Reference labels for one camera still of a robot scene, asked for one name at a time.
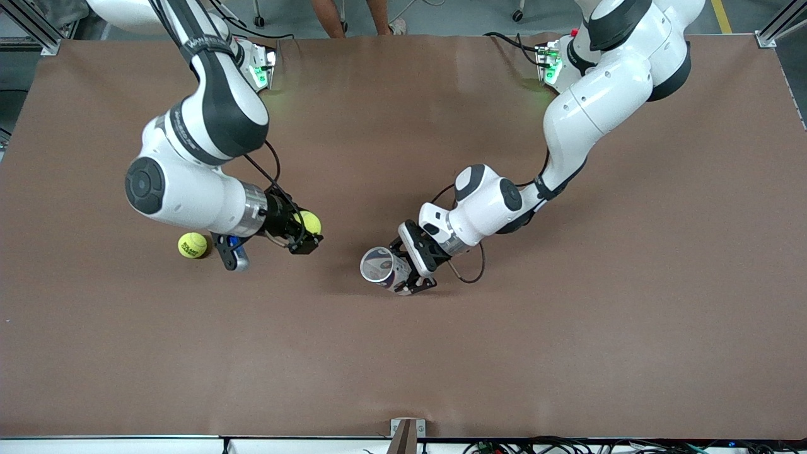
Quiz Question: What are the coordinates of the grey camera pole bracket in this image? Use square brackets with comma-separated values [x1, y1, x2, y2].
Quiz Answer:
[390, 417, 427, 454]

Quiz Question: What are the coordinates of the white table edge strip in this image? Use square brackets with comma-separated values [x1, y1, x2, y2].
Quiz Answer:
[0, 435, 807, 454]

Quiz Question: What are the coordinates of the yellow tennis ball black print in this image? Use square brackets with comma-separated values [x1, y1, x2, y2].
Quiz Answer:
[178, 232, 209, 260]

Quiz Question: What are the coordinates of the black cable bundle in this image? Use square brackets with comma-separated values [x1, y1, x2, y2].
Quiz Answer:
[462, 435, 807, 454]

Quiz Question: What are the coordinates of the aluminium frame profile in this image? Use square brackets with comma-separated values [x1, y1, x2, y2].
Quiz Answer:
[0, 0, 62, 56]
[755, 0, 807, 49]

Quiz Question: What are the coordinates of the black right arm base cable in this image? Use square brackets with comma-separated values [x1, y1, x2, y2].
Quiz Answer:
[208, 0, 296, 45]

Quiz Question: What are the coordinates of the black left arm base cable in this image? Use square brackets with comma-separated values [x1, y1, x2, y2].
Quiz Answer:
[482, 30, 544, 67]

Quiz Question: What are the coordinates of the black arm base cable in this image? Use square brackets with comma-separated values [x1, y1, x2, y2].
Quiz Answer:
[208, 0, 296, 45]
[482, 30, 544, 67]

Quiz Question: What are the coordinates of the clear tennis ball can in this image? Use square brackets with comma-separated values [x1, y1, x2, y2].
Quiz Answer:
[360, 247, 415, 294]

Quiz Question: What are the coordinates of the brown table cover sheet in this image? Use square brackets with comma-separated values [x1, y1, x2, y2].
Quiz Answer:
[0, 33, 807, 441]

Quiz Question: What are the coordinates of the bare person leg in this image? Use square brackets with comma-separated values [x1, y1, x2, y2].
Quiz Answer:
[308, 0, 345, 39]
[367, 0, 395, 36]

